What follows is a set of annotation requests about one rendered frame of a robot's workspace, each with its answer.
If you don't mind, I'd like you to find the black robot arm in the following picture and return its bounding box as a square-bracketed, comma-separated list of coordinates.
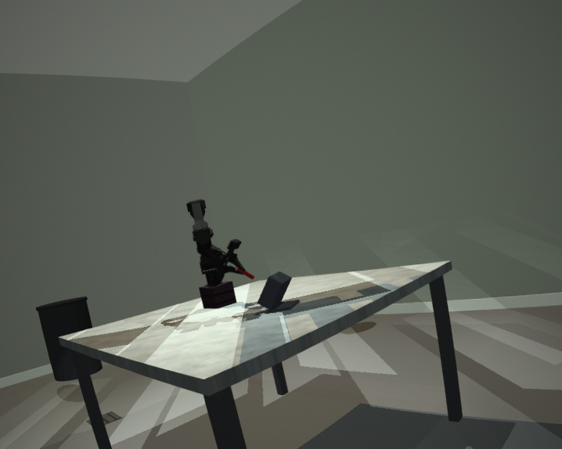
[186, 199, 226, 287]

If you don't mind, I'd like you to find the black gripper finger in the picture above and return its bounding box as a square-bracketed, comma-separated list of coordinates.
[222, 266, 243, 275]
[229, 254, 245, 271]

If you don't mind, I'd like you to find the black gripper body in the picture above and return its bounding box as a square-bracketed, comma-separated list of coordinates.
[207, 239, 241, 285]

